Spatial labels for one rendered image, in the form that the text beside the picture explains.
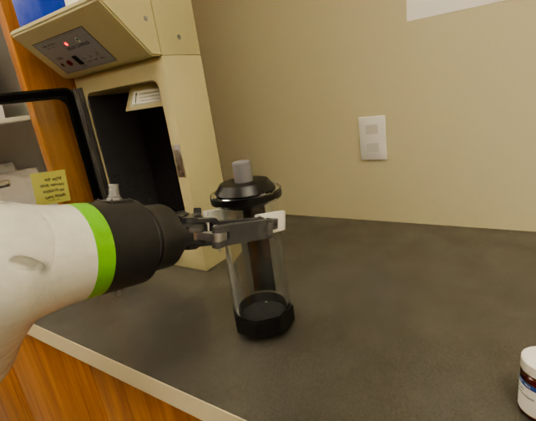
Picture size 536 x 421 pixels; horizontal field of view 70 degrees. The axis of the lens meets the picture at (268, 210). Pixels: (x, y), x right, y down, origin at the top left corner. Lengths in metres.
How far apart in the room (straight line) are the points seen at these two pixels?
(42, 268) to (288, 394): 0.34
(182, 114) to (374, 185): 0.55
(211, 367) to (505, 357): 0.40
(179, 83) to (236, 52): 0.43
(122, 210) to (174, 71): 0.49
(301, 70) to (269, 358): 0.79
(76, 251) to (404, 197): 0.87
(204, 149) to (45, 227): 0.58
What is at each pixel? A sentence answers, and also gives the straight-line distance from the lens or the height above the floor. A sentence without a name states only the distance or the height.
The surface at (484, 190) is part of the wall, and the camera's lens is 1.04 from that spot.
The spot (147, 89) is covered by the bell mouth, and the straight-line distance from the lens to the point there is 0.93.
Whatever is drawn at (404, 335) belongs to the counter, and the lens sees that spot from 0.64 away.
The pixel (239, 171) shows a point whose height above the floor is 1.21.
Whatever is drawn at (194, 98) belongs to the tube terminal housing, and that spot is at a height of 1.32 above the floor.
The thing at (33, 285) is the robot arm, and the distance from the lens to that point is 0.33.
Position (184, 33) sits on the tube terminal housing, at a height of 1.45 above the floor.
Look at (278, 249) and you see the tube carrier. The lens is 0.58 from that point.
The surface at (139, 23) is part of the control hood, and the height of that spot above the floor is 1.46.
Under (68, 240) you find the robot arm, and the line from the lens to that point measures 0.35.
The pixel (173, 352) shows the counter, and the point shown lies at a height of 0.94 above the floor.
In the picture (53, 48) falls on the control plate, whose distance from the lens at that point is 0.98.
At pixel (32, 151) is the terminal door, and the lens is 1.02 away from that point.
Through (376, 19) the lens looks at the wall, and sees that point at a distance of 1.05.
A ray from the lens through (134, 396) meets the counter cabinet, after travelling 0.80.
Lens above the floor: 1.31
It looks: 17 degrees down
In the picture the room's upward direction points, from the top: 8 degrees counter-clockwise
